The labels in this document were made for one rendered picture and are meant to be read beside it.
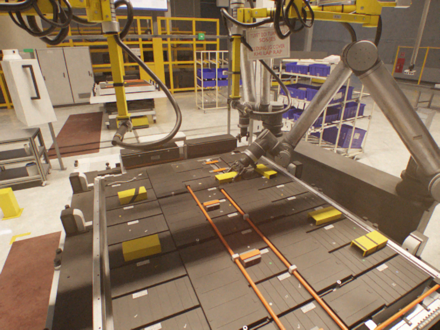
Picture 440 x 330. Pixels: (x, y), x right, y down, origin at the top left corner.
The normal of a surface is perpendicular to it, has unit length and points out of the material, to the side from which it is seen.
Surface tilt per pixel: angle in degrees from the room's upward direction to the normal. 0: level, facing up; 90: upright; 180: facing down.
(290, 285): 0
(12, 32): 90
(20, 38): 90
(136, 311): 0
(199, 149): 90
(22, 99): 90
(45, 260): 0
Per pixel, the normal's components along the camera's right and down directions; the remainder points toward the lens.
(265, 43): -0.32, 0.40
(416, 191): -0.68, 0.31
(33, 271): 0.00, -0.90
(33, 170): 0.66, 0.32
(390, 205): -0.86, 0.22
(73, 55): 0.41, 0.39
